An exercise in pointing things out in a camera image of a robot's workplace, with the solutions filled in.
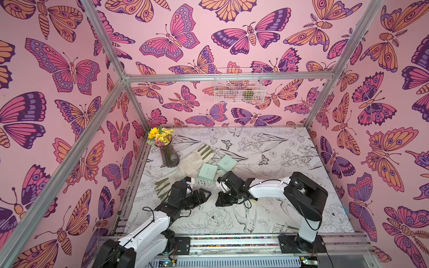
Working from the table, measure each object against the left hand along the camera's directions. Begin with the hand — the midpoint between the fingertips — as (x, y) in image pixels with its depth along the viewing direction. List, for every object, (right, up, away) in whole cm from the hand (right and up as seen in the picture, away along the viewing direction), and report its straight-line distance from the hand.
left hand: (208, 194), depth 84 cm
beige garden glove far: (-13, +13, +17) cm, 25 cm away
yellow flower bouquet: (-24, +29, -1) cm, 38 cm away
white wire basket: (+17, +59, +12) cm, 62 cm away
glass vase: (-23, +19, +11) cm, 31 cm away
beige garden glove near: (-26, +3, +8) cm, 27 cm away
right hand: (+4, -5, +2) cm, 6 cm away
